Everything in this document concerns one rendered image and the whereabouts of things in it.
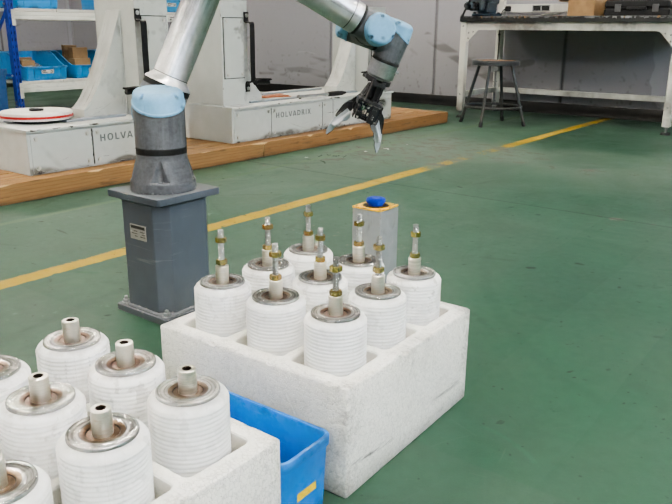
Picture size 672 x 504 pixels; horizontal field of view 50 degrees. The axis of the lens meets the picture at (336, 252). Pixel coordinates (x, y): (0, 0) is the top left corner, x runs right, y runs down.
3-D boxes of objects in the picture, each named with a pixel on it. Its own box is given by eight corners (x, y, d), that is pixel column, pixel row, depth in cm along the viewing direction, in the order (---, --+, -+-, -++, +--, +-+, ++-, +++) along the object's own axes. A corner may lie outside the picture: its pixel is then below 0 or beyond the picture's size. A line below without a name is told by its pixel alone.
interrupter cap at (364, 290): (400, 286, 122) (400, 282, 122) (401, 302, 115) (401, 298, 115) (355, 285, 123) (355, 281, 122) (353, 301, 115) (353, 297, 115)
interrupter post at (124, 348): (112, 366, 93) (110, 342, 92) (127, 360, 94) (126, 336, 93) (124, 371, 91) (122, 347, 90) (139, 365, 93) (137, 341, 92)
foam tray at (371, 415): (165, 418, 128) (159, 324, 123) (302, 345, 159) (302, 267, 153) (345, 500, 107) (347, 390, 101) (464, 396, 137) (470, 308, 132)
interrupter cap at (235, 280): (249, 277, 126) (249, 273, 126) (239, 292, 119) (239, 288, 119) (206, 275, 127) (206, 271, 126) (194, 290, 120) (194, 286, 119)
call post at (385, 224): (349, 345, 159) (351, 207, 149) (367, 335, 164) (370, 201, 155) (377, 354, 155) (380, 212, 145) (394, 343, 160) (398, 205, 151)
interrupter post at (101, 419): (86, 436, 77) (83, 408, 76) (105, 427, 79) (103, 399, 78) (100, 444, 75) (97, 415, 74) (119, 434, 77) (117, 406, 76)
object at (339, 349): (367, 406, 119) (369, 303, 114) (362, 438, 110) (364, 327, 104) (309, 403, 120) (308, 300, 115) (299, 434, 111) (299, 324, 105)
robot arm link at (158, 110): (134, 151, 161) (130, 89, 157) (133, 142, 173) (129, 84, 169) (189, 149, 164) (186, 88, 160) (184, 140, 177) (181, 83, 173)
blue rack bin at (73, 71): (40, 76, 619) (38, 50, 613) (79, 74, 648) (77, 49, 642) (76, 78, 591) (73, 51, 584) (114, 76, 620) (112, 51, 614)
